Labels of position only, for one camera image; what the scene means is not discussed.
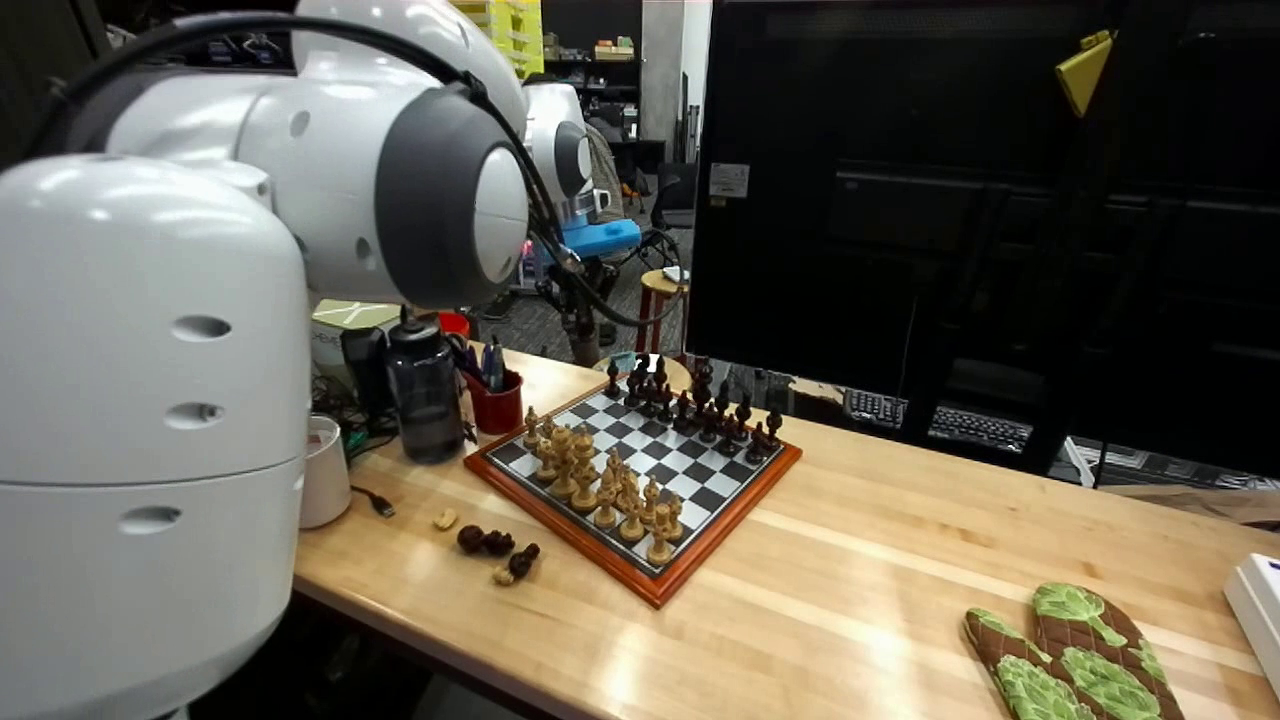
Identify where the green brown oven mitt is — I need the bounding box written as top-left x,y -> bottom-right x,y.
960,578 -> 1184,720

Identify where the dark chess piece on table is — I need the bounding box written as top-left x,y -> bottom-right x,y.
456,525 -> 485,557
485,531 -> 516,557

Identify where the dark chess piece lying down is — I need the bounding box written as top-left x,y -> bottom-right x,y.
490,544 -> 541,587

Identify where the wooden framed chess board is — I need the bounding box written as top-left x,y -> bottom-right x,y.
463,388 -> 798,609

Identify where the light chess pieces group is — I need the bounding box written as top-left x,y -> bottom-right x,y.
523,410 -> 682,567

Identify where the white cup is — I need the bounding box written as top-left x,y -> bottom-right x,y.
299,415 -> 353,526

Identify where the red pen cup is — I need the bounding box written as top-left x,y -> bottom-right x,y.
469,342 -> 519,435

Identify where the yellow triangle marker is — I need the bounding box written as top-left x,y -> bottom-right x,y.
1057,29 -> 1114,115

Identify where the white box at edge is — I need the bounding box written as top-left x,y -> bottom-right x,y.
1225,553 -> 1280,663

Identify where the yellow storage shelf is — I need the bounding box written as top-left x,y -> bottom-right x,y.
451,0 -> 545,74

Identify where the black jar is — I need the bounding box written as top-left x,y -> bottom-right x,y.
388,318 -> 463,461

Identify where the dark chess pieces group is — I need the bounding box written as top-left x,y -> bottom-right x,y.
605,352 -> 785,461

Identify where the light chess piece on table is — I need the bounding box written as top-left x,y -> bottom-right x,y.
430,508 -> 461,531

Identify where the black cabinet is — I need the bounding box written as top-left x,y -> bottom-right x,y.
688,0 -> 1280,472

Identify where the wooden stool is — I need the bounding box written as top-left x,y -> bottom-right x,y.
637,265 -> 688,352

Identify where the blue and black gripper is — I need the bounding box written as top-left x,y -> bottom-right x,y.
554,221 -> 639,363

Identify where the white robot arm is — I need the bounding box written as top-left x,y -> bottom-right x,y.
0,0 -> 592,720

